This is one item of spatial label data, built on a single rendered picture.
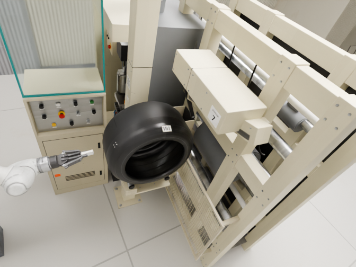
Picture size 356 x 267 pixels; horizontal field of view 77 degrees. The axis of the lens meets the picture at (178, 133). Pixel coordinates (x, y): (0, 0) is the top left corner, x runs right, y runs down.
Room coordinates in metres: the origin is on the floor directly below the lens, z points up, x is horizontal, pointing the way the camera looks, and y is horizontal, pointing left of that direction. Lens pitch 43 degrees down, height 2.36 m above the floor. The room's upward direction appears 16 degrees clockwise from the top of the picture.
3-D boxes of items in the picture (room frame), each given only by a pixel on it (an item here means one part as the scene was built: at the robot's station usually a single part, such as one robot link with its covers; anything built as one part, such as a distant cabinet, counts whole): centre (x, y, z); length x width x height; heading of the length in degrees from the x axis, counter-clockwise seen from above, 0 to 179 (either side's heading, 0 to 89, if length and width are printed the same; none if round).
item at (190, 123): (1.48, 0.01, 1.05); 0.20 x 0.15 x 0.30; 34
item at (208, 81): (1.15, -0.12, 1.71); 0.61 x 0.25 x 0.15; 34
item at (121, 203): (1.29, 0.36, 0.01); 0.27 x 0.27 x 0.02; 34
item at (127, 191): (1.01, 0.31, 0.83); 0.36 x 0.09 x 0.06; 34
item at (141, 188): (1.09, 0.20, 0.80); 0.37 x 0.36 x 0.02; 124
